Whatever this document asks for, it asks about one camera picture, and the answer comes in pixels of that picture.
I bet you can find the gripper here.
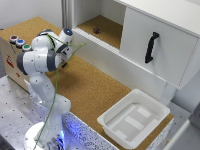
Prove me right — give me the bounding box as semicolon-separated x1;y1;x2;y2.
58;44;74;65

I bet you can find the white cabinet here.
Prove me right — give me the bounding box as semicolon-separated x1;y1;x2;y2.
61;0;200;108

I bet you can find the purple block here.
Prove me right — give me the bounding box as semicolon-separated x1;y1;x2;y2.
93;27;101;35

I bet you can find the green button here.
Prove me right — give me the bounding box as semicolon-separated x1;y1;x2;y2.
21;43;33;53

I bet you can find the blue button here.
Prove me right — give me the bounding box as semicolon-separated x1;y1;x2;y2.
15;38;26;48

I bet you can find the red button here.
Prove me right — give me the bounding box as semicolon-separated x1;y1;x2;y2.
9;34;20;44

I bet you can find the white plastic box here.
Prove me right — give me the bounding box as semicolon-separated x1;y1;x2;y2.
96;88;172;150

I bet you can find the white sliding door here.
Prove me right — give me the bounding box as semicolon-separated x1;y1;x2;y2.
119;6;200;90

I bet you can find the green cable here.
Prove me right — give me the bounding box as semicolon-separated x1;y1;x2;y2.
32;33;89;150

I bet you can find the black door handle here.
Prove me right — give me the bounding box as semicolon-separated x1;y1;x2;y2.
144;31;160;65

